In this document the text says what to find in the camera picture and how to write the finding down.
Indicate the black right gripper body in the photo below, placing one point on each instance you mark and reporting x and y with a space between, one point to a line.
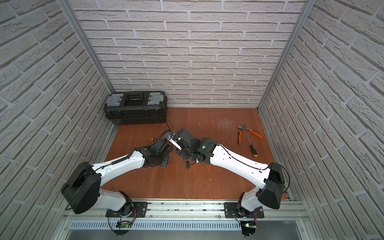
183 154

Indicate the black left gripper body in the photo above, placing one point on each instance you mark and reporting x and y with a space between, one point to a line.
163 160

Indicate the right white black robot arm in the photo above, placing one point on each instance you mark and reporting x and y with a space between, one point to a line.
268 178

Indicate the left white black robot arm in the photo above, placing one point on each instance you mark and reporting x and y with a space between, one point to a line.
83 190

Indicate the black plastic toolbox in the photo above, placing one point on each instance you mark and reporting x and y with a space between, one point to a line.
136 108

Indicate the black orange screwdriver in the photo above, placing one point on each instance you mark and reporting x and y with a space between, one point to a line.
253 150

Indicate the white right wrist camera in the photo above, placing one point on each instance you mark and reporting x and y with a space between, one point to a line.
172 138

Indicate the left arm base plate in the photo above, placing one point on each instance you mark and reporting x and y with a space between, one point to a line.
134 209

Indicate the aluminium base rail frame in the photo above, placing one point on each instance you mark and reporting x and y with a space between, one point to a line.
168 219

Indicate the orange handled pliers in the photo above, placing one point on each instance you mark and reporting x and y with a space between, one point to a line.
244 127

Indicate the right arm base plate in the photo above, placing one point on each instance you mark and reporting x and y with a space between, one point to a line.
231 211

